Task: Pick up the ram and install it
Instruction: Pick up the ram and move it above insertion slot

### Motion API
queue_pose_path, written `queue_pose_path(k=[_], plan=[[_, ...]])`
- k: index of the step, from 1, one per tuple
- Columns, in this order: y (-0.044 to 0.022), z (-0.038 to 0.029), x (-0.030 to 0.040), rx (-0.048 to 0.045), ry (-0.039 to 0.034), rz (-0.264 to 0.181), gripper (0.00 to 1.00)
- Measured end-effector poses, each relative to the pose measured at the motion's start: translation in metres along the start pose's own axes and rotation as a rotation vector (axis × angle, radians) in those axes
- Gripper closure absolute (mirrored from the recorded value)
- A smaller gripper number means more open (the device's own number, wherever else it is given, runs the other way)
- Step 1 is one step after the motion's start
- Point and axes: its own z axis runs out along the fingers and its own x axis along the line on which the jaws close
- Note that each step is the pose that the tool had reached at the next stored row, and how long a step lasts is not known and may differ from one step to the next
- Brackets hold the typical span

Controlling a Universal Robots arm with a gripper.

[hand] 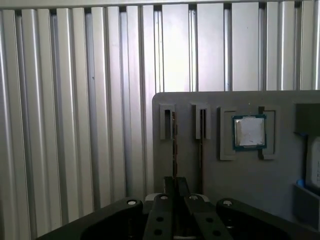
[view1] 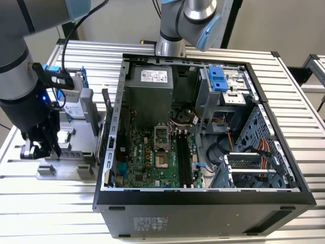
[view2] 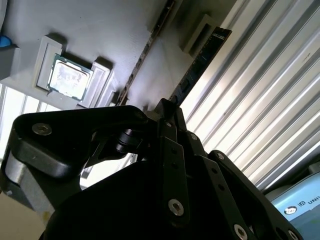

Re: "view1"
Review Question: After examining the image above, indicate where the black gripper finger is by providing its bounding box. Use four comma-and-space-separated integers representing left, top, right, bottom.
40, 111, 62, 161
20, 137, 51, 160

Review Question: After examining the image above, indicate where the black RAM slot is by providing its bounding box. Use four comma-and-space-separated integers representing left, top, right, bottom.
183, 130, 191, 188
179, 130, 186, 188
177, 130, 183, 188

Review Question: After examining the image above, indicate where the silver CPU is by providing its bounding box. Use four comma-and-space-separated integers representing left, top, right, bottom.
57, 131, 70, 144

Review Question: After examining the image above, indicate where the grey parts rack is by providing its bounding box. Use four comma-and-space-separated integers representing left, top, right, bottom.
36, 87, 109, 181

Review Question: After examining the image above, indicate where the hard disk in blue carrier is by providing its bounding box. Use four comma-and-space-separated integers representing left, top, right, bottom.
42, 63, 89, 120

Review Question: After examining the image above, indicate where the black case fan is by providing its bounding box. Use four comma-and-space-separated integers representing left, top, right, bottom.
119, 100, 133, 143

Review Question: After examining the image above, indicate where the metal socket cover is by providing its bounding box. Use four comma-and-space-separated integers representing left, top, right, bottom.
153, 121, 171, 152

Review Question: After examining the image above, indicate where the grey power supply unit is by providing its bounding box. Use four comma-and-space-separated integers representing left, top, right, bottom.
123, 65, 175, 128

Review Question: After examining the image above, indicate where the CPU socket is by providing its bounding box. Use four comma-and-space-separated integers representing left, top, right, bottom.
154, 151, 170, 169

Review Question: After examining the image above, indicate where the green motherboard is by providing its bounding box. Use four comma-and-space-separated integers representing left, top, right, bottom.
114, 126, 204, 189

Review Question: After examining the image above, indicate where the black PC case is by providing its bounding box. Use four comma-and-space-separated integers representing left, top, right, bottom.
91, 52, 317, 239

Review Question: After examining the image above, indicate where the perforated metal disk bay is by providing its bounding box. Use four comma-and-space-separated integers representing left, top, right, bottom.
210, 151, 293, 190

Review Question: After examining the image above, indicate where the blue plastic drive latch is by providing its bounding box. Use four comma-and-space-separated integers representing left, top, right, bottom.
207, 66, 227, 93

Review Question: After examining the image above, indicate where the small aluminium slat table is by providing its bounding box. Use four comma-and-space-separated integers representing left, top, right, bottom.
301, 53, 325, 94

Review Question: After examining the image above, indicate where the silver camera in black bracket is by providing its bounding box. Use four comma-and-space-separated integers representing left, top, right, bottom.
38, 65, 80, 104

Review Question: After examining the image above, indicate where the thin black camera cable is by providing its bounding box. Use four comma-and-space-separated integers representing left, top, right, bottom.
61, 0, 109, 77

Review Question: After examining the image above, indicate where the locking lever wire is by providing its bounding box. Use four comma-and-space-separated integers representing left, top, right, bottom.
168, 126, 176, 150

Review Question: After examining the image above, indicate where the black looped cable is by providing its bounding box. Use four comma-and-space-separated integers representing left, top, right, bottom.
206, 140, 227, 170

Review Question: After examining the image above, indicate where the orange wire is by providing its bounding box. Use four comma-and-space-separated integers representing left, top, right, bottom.
226, 128, 235, 154

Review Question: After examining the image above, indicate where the red yellow power wire bundle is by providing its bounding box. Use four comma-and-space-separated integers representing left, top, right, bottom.
256, 138, 272, 170

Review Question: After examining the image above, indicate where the black table connector bracket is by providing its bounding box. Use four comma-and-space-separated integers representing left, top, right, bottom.
286, 66, 313, 84

